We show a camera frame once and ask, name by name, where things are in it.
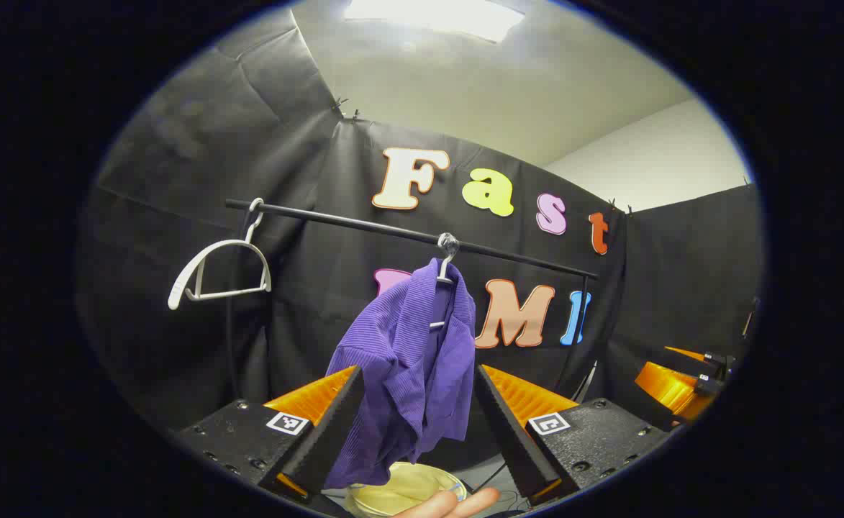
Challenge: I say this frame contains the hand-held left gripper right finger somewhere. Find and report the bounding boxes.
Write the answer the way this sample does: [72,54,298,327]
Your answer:
[473,364,674,506]

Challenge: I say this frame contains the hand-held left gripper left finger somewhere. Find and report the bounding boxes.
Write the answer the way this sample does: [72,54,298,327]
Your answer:
[175,365,365,504]

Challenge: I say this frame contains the cream laundry hamper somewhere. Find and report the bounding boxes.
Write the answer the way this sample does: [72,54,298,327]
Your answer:
[345,462,469,517]

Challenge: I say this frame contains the purple ribbed knit garment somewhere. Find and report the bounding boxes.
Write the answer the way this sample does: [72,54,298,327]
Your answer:
[325,258,477,490]

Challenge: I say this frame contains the white plastic clothes hanger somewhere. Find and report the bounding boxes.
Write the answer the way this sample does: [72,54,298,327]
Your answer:
[429,232,460,332]
[168,199,273,311]

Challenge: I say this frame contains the ceiling light panel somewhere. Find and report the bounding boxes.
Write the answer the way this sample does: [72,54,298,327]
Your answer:
[342,0,527,44]

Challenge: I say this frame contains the black clothes rail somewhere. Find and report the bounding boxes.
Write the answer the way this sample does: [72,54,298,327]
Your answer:
[224,199,599,396]

